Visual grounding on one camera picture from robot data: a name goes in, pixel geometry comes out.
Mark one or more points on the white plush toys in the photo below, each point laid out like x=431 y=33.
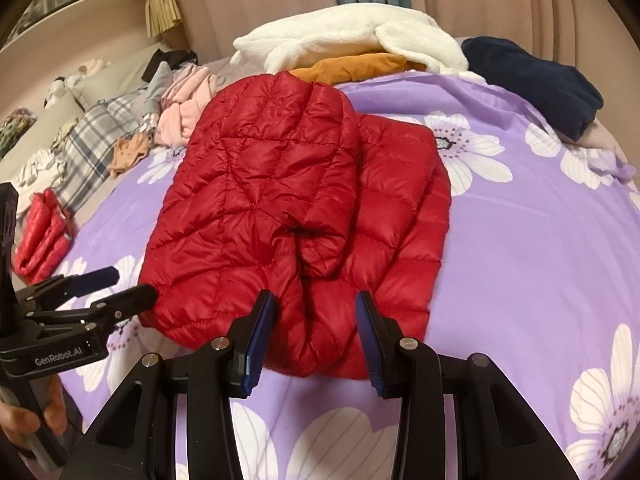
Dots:
x=75 y=77

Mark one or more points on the tan small cloth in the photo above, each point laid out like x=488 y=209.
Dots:
x=127 y=155

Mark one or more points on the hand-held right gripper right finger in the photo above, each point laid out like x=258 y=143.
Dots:
x=370 y=345

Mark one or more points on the person's left hand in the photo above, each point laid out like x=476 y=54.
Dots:
x=20 y=417

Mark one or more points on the white ruffled cloth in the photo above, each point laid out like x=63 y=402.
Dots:
x=40 y=170

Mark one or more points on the small folded red jacket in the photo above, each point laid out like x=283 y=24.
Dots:
x=42 y=235

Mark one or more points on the purple floral blanket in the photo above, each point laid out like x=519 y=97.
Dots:
x=500 y=260

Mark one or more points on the red down jacket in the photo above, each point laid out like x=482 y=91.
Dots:
x=275 y=185

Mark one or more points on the white shelf unit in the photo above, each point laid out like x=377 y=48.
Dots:
x=75 y=25

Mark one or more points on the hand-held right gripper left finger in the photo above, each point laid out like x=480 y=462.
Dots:
x=257 y=340

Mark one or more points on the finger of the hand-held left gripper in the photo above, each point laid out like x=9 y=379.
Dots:
x=125 y=300
x=92 y=277

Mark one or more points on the white fleece garment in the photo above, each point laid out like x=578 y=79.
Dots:
x=325 y=35

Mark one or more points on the navy fleece garment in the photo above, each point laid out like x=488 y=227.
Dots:
x=530 y=80

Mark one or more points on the beige pillow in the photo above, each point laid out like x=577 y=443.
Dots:
x=120 y=72
x=40 y=125

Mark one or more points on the orange garment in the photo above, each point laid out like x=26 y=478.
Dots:
x=350 y=67

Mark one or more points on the plaid grey garment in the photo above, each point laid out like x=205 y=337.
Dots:
x=95 y=135

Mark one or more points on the straw tassel hanging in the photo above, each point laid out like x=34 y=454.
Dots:
x=162 y=10

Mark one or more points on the pink garment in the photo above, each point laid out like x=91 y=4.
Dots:
x=175 y=120

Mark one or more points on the dark floral cushion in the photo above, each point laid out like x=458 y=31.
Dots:
x=15 y=130

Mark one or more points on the black garment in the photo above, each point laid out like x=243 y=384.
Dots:
x=175 y=57

